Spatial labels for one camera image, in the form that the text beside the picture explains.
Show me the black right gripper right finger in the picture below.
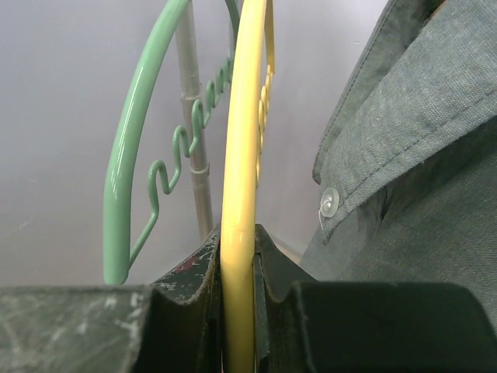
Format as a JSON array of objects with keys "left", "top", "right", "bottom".
[{"left": 253, "top": 225, "right": 496, "bottom": 372}]

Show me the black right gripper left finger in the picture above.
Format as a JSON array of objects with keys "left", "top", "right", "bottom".
[{"left": 1, "top": 229, "right": 222, "bottom": 372}]

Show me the green hanger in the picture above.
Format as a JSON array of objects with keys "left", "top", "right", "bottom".
[{"left": 103, "top": 1, "right": 233, "bottom": 285}]

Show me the white clothes rack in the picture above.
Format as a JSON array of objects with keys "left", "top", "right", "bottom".
[{"left": 176, "top": 1, "right": 213, "bottom": 240}]

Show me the grey shirt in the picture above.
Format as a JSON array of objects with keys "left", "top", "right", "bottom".
[{"left": 301, "top": 1, "right": 496, "bottom": 321}]

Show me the yellow hanger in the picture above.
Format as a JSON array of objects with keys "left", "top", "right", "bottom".
[{"left": 220, "top": 0, "right": 275, "bottom": 372}]

